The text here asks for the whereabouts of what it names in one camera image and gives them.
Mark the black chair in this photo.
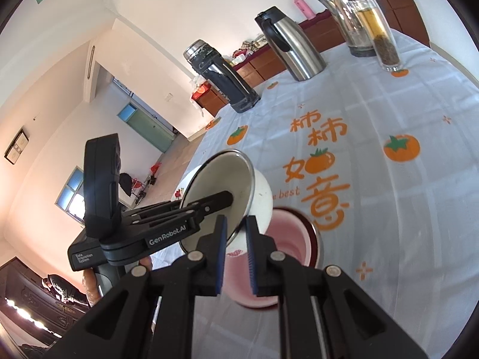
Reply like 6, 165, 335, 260
119, 172, 134, 197

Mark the pink bottle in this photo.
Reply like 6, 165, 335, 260
292, 0, 316, 20

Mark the stainless steel electric kettle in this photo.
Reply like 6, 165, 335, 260
319, 0, 378, 57

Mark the window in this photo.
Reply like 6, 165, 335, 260
54, 168, 85, 214

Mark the person's left hand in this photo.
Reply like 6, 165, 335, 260
83, 269, 101, 304

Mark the brown wooden cabinet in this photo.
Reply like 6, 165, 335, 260
191, 0, 431, 116

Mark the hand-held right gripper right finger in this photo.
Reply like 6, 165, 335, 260
245, 215, 429, 359

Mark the glass tea bottle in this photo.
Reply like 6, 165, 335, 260
343, 0, 401, 72

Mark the stainless steel carafe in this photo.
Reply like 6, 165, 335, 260
255, 6, 327, 82

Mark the dark carved wooden furniture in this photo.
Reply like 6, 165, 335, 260
0, 257, 90, 346

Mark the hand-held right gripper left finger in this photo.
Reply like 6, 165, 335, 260
65, 215, 229, 359

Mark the green door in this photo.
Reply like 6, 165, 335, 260
116, 101, 176, 154

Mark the black thermos jug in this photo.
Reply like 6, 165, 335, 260
183, 39, 261, 114

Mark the white enamel bowl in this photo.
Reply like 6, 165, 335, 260
171, 150, 274, 255

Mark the pink plastic bowl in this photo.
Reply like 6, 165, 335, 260
225, 206, 322, 309

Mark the persimmon printed tablecloth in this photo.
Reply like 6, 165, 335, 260
150, 26, 479, 359

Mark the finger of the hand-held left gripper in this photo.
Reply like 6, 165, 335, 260
183, 191, 234, 218
120, 199, 184, 219

